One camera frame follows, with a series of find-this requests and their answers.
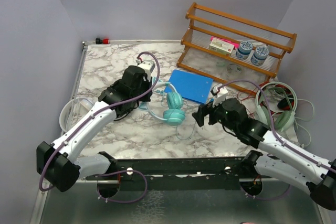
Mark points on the blue notebook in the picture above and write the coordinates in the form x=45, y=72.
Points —
x=191, y=86

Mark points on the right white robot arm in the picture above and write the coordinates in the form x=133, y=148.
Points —
x=273, y=155

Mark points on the tape roll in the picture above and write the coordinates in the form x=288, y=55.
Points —
x=234, y=69

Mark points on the red black headphones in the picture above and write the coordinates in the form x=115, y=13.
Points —
x=287, y=101

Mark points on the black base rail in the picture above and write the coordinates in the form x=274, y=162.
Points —
x=180, y=173

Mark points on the teal cat-ear headphones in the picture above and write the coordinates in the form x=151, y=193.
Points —
x=174, y=115

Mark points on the white over-ear headphones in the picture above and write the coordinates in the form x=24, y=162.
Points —
x=72, y=108

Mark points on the wooden shelf rack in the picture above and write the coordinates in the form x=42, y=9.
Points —
x=205, y=22

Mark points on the green headphones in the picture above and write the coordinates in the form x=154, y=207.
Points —
x=276, y=102

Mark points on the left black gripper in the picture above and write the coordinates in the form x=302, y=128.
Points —
x=147, y=97

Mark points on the right blue-lid jar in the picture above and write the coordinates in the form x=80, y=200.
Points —
x=260, y=55

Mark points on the black blue headphones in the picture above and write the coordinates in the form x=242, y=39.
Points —
x=123, y=111

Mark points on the left blue-lid jar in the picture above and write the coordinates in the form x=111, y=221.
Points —
x=244, y=49

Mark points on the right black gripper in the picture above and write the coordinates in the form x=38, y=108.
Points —
x=203, y=109

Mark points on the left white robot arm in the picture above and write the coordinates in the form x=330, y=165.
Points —
x=59, y=162

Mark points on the white green box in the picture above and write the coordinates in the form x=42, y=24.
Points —
x=221, y=47

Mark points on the red black connector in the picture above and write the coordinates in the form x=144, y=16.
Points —
x=100, y=41

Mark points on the blue-lid jar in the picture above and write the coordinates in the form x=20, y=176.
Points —
x=244, y=49
x=260, y=55

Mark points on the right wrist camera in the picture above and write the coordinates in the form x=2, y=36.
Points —
x=219, y=93

